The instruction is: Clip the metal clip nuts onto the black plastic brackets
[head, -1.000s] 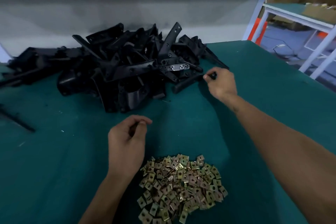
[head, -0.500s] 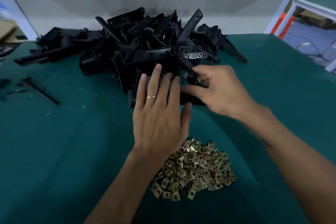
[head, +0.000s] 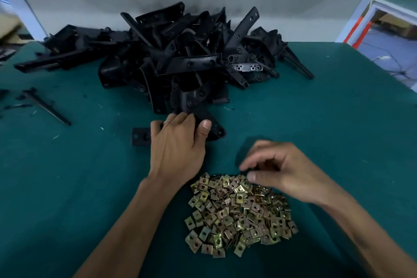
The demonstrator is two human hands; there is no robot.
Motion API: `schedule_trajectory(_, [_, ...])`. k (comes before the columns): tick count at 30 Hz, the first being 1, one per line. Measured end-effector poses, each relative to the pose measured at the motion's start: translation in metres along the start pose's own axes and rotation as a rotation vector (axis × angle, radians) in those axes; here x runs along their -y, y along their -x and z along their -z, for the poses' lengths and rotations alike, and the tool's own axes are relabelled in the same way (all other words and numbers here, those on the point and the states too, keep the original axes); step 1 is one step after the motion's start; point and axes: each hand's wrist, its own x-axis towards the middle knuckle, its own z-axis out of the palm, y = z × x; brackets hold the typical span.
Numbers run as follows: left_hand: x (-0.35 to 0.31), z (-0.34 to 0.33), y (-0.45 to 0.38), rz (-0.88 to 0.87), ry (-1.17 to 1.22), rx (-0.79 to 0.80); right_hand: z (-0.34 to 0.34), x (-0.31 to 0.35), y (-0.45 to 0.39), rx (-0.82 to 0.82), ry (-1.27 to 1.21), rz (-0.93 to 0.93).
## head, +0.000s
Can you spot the person's left hand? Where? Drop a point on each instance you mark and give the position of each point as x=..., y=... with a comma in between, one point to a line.
x=176, y=151

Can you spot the person's right hand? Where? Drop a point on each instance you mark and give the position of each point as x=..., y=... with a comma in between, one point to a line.
x=296, y=173

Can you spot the pile of brass clip nuts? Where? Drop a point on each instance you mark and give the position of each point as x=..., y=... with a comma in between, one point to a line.
x=241, y=216

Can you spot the pile of black plastic brackets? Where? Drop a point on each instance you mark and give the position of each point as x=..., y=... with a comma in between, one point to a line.
x=176, y=53

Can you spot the person's left forearm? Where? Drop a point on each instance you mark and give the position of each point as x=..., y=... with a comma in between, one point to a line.
x=124, y=239

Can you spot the person's right forearm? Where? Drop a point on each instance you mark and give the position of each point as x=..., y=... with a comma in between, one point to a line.
x=371, y=239

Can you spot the green table cloth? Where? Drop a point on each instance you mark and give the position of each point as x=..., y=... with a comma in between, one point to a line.
x=65, y=183

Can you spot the thin black plastic strip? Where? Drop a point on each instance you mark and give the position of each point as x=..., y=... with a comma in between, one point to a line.
x=47, y=106

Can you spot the brown cardboard box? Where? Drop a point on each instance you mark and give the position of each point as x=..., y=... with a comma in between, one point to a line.
x=397, y=22

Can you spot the small black plastic scrap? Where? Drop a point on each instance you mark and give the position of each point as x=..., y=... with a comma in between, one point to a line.
x=2, y=93

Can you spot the brown cardboard piece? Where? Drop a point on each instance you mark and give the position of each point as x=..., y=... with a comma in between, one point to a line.
x=6, y=27

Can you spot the white metal rack frame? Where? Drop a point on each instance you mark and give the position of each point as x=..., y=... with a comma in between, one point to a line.
x=365, y=10

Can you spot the white metal post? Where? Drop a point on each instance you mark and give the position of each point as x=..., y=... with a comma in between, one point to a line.
x=26, y=7

